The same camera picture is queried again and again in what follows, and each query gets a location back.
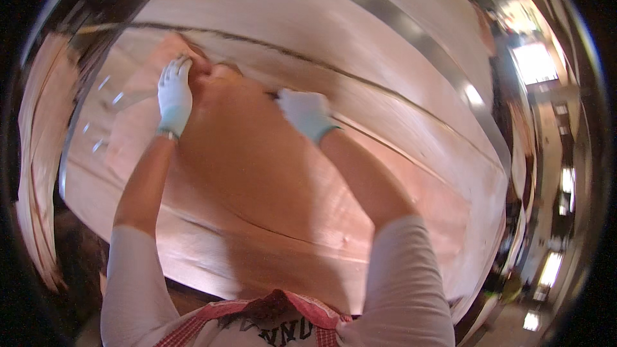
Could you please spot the pile of veneer strips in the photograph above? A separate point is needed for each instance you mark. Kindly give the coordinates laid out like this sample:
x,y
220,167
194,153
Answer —
x,y
41,154

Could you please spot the person's body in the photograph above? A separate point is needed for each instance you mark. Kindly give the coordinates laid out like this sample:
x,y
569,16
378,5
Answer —
x,y
405,289

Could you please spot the bright window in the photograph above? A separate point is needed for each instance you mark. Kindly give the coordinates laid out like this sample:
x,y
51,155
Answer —
x,y
534,62

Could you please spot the person's left hand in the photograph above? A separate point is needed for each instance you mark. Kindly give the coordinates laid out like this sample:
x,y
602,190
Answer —
x,y
174,99

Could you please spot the person's right hand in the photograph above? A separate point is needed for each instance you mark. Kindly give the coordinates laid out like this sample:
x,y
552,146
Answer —
x,y
308,113

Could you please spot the person's left fingers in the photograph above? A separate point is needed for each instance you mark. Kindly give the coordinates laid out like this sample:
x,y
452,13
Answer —
x,y
176,68

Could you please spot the reddish wood veneer sheet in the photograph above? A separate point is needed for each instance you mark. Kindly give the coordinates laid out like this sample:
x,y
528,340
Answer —
x,y
246,168

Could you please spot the large pale wood veneer sheet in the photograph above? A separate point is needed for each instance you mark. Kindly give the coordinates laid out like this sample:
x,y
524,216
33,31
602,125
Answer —
x,y
366,43

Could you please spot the person's right fingers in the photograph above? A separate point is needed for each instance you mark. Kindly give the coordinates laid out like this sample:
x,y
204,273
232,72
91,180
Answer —
x,y
288,97

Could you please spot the grey metal rail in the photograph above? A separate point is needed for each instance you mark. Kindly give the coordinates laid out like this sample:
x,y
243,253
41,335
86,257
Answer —
x,y
424,33

